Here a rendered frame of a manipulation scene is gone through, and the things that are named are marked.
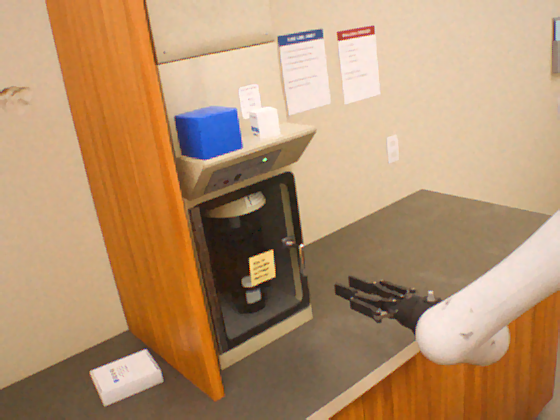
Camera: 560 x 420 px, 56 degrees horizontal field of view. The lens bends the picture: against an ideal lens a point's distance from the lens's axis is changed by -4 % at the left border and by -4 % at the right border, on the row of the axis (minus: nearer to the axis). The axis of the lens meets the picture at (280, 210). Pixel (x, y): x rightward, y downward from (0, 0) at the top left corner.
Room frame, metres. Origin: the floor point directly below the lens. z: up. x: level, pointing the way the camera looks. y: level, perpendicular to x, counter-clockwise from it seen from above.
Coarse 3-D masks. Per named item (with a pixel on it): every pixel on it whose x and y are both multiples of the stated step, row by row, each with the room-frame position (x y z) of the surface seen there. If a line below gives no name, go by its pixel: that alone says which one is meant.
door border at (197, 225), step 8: (200, 216) 1.19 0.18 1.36; (192, 224) 1.17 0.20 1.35; (200, 224) 1.19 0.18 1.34; (200, 232) 1.18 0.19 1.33; (200, 240) 1.18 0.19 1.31; (200, 248) 1.18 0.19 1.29; (208, 256) 1.19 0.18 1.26; (200, 264) 1.17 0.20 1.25; (208, 264) 1.18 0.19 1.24; (208, 272) 1.18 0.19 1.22; (208, 280) 1.18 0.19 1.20; (208, 288) 1.17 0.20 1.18; (216, 296) 1.19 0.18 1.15; (216, 304) 1.18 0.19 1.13; (216, 312) 1.18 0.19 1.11; (216, 320) 1.18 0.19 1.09; (216, 328) 1.17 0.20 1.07; (224, 336) 1.19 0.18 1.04; (224, 344) 1.18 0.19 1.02; (224, 352) 1.18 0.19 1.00
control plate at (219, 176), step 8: (272, 152) 1.22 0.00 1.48; (280, 152) 1.25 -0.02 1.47; (248, 160) 1.18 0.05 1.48; (256, 160) 1.21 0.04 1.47; (272, 160) 1.25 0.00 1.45; (224, 168) 1.14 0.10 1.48; (232, 168) 1.16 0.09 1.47; (240, 168) 1.19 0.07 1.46; (248, 168) 1.21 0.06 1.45; (256, 168) 1.24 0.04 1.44; (216, 176) 1.15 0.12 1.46; (224, 176) 1.17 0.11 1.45; (232, 176) 1.19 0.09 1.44; (240, 176) 1.22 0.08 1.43; (248, 176) 1.24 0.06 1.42; (208, 184) 1.15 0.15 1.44; (224, 184) 1.20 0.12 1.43; (208, 192) 1.18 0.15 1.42
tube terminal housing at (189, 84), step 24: (240, 48) 1.31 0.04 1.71; (264, 48) 1.35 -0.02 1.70; (168, 72) 1.20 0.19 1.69; (192, 72) 1.23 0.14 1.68; (216, 72) 1.27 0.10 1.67; (240, 72) 1.30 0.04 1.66; (264, 72) 1.35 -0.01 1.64; (168, 96) 1.19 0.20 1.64; (192, 96) 1.22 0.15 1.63; (216, 96) 1.26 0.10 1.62; (264, 96) 1.34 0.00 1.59; (168, 120) 1.18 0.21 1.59; (240, 120) 1.29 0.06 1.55; (288, 168) 1.36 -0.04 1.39; (216, 192) 1.23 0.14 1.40; (192, 240) 1.18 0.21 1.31; (264, 336) 1.27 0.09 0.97
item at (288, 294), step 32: (256, 192) 1.28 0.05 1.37; (288, 192) 1.34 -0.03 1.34; (224, 224) 1.22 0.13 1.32; (256, 224) 1.28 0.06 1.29; (288, 224) 1.33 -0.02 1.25; (224, 256) 1.21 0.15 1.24; (288, 256) 1.32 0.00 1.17; (224, 288) 1.20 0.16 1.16; (256, 288) 1.26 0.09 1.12; (288, 288) 1.32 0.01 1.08; (224, 320) 1.19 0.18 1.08; (256, 320) 1.25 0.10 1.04
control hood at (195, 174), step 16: (288, 128) 1.30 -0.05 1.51; (304, 128) 1.27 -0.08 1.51; (256, 144) 1.18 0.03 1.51; (272, 144) 1.20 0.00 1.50; (288, 144) 1.24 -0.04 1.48; (304, 144) 1.30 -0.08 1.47; (192, 160) 1.13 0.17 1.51; (208, 160) 1.10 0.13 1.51; (224, 160) 1.12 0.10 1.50; (240, 160) 1.16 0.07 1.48; (288, 160) 1.31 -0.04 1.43; (192, 176) 1.14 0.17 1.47; (208, 176) 1.13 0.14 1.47; (256, 176) 1.28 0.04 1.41; (192, 192) 1.15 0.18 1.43
